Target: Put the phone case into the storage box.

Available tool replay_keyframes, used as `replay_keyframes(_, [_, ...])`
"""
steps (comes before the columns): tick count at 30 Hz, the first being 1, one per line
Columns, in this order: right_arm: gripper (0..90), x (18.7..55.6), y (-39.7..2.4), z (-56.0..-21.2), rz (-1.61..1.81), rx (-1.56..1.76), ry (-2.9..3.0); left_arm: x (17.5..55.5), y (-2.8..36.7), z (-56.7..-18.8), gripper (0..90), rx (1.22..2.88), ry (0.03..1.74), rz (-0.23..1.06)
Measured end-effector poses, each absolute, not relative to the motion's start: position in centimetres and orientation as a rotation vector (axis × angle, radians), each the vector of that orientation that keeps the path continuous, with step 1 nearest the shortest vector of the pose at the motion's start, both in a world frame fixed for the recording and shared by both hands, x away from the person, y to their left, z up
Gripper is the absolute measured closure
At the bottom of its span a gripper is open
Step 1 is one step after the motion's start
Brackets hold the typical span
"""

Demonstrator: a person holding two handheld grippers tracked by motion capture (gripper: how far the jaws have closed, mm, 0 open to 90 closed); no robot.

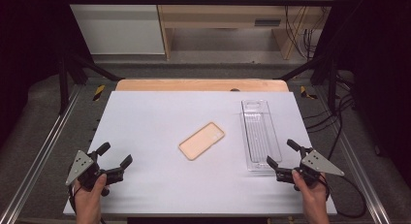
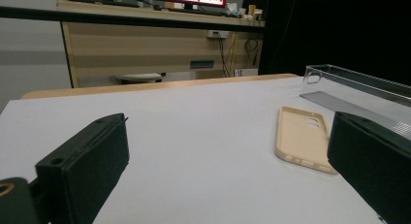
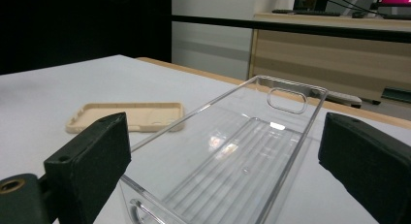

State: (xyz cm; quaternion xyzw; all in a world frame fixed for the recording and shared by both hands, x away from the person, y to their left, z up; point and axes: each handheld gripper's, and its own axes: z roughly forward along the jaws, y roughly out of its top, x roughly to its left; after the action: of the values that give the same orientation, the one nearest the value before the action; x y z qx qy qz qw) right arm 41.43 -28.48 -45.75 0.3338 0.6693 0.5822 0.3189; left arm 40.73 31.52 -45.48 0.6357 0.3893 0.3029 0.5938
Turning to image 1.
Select person's right hand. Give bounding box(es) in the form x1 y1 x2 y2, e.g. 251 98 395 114
291 170 330 215

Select black hanging cables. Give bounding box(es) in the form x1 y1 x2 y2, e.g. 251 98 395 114
283 4 324 61

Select light wooden desk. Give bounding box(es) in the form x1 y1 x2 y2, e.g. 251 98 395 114
154 0 334 61

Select yellow black hazard tape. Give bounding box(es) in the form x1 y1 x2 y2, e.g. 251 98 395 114
300 85 320 101
92 84 107 102

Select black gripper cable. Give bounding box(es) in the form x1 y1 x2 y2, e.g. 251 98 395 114
67 184 79 216
323 175 368 219

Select black floor cables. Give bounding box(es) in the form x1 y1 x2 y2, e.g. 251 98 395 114
303 73 357 161

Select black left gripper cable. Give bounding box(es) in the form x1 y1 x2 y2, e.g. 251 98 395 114
67 184 79 216

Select wooden table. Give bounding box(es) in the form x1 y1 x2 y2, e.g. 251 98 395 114
115 79 290 93

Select clear plastic tray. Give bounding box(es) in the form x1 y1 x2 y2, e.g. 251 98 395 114
240 99 283 176

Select black metal crossbar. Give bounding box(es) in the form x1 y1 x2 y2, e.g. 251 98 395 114
63 0 337 7

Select black metal stand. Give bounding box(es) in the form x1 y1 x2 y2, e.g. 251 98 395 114
274 52 339 113
57 50 124 115

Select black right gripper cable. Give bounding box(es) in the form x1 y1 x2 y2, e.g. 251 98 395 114
323 175 368 219

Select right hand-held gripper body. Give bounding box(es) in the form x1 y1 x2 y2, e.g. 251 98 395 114
275 146 345 192

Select white cabinet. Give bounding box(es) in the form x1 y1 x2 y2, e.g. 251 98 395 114
63 0 166 55

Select aluminium rail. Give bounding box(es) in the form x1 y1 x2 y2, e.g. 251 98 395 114
0 84 82 224
314 84 393 224

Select black curtain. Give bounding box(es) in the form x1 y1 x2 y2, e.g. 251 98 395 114
0 0 95 147
318 0 411 181

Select beige phone case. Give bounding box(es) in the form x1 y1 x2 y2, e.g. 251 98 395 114
177 121 226 161

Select person's left hand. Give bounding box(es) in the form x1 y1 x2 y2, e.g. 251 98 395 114
73 174 108 215

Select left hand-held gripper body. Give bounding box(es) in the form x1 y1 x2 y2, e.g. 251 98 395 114
65 149 125 198

